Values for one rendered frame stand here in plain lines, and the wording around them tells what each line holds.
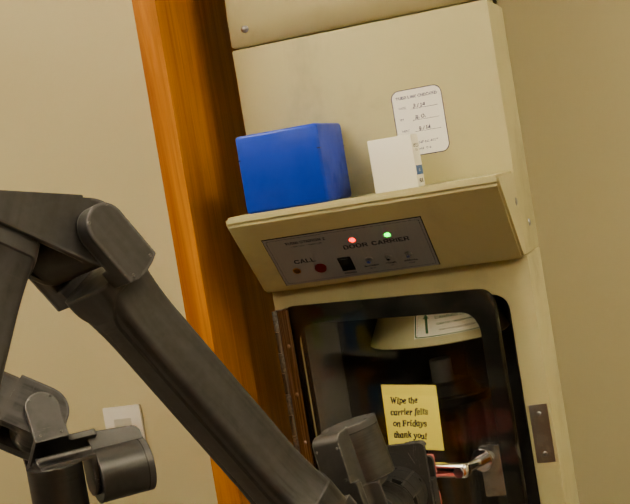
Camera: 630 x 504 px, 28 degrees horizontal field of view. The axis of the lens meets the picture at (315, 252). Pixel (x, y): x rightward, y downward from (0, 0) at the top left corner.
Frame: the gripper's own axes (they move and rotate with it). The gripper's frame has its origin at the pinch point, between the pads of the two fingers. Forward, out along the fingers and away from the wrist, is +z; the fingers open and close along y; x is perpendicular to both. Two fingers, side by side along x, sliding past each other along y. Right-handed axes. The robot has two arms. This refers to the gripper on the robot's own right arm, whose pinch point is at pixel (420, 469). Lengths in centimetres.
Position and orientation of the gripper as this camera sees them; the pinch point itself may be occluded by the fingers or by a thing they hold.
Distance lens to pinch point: 142.1
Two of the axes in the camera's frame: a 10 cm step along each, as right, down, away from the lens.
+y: -1.7, -9.8, -0.6
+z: 3.0, -1.0, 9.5
